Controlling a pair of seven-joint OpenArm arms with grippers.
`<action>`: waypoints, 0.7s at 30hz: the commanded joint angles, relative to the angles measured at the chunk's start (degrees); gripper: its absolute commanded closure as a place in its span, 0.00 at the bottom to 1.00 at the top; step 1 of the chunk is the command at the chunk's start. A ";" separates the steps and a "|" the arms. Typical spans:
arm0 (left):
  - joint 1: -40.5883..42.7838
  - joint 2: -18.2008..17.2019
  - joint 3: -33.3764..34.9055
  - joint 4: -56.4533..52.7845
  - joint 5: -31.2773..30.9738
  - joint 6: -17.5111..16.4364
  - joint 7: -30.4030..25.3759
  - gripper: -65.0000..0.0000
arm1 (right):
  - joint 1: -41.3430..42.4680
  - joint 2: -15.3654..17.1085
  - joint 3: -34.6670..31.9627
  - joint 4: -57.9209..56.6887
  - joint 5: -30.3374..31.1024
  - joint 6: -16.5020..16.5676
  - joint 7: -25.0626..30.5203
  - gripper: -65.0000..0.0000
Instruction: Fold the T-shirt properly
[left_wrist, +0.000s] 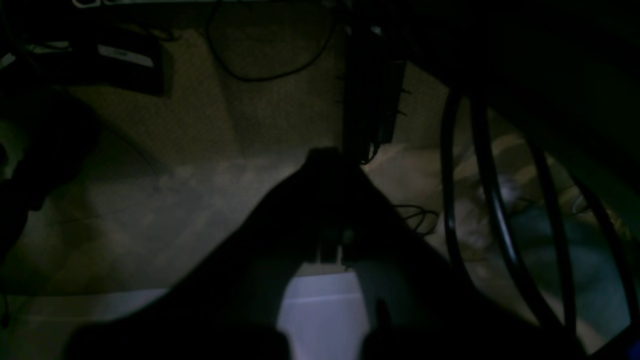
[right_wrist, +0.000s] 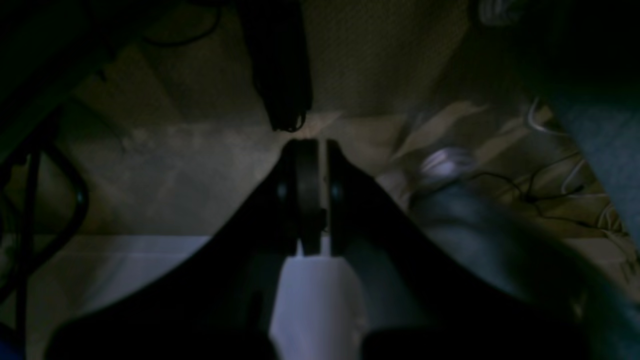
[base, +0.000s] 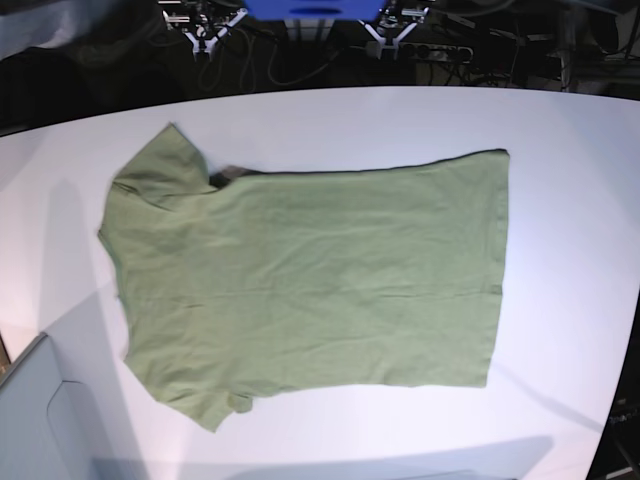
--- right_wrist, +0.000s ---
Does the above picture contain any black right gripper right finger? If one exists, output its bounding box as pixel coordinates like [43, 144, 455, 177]
[327, 140, 601, 360]

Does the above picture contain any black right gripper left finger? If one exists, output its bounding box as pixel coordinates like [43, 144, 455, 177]
[45, 139, 321, 360]

